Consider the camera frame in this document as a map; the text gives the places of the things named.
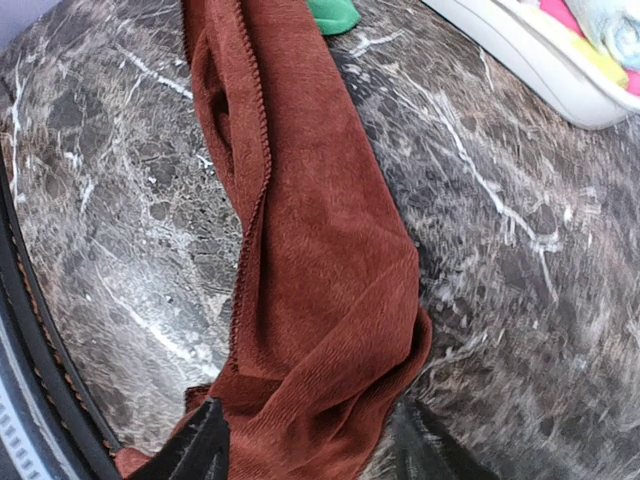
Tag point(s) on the grey plastic basin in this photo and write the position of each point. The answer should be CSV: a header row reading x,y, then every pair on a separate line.
x,y
567,82

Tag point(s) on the brown towel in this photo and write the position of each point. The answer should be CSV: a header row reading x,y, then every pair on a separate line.
x,y
327,329

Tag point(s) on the pink rolled towel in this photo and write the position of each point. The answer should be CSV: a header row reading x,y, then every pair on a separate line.
x,y
558,10

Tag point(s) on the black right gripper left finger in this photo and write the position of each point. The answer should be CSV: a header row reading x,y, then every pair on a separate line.
x,y
198,451

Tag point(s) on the green microfibre towel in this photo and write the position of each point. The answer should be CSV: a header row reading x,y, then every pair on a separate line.
x,y
334,17

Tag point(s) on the black front table rail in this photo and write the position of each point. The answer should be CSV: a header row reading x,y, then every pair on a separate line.
x,y
69,434

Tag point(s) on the white slotted cable duct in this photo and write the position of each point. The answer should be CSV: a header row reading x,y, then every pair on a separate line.
x,y
17,443

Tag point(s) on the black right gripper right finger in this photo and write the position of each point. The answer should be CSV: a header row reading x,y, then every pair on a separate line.
x,y
424,449

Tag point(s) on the light blue rolled towel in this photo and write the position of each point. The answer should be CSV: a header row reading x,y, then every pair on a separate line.
x,y
611,26

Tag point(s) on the yellow green rolled towel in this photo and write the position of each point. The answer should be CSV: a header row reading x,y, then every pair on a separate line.
x,y
558,34

